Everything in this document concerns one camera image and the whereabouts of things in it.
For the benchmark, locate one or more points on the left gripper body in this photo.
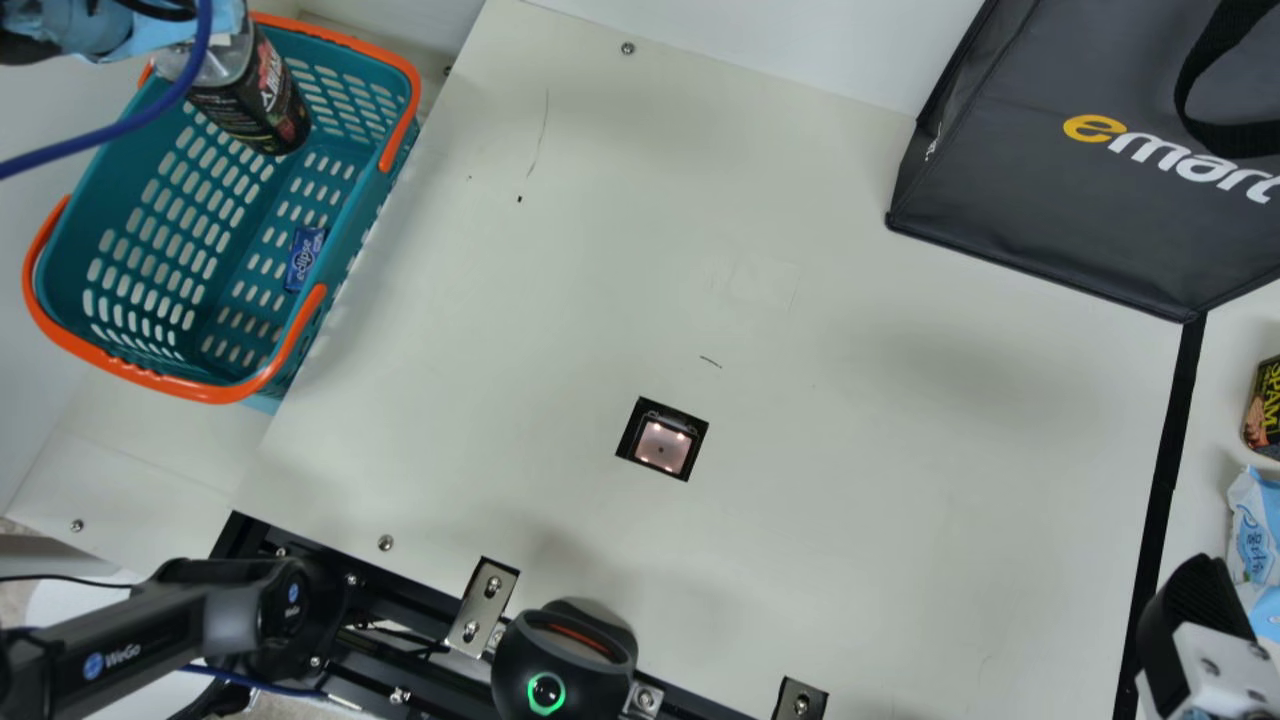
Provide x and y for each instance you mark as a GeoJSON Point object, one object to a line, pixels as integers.
{"type": "Point", "coordinates": [90, 25]}

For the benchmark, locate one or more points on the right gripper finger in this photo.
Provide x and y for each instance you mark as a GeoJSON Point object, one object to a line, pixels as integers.
{"type": "Point", "coordinates": [1195, 610]}

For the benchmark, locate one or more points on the dark coffee bottle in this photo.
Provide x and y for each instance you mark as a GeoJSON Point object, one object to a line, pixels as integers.
{"type": "Point", "coordinates": [255, 105]}

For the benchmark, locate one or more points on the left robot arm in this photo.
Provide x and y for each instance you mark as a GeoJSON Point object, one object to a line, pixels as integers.
{"type": "Point", "coordinates": [150, 620]}

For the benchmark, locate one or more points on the teal shopping basket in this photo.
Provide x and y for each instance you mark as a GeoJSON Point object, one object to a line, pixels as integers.
{"type": "Point", "coordinates": [150, 270]}

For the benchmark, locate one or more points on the small square scanner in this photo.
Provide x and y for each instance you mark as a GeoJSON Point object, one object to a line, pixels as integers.
{"type": "Point", "coordinates": [661, 440]}

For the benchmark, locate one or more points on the white and blue packet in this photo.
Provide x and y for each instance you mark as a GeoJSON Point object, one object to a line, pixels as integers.
{"type": "Point", "coordinates": [1258, 525]}

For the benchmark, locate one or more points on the black strip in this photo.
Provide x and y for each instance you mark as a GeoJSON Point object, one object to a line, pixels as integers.
{"type": "Point", "coordinates": [1165, 480]}

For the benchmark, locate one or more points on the rectangular tin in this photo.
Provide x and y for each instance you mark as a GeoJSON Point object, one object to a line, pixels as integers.
{"type": "Point", "coordinates": [1264, 410]}

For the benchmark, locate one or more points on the small blue pack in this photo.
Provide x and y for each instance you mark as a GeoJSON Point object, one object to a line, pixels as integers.
{"type": "Point", "coordinates": [305, 260]}

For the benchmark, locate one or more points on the dark grey bag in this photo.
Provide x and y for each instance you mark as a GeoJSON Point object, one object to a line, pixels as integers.
{"type": "Point", "coordinates": [1050, 190]}

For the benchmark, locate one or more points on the black device with green light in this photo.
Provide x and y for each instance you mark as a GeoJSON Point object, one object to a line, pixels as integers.
{"type": "Point", "coordinates": [560, 665]}

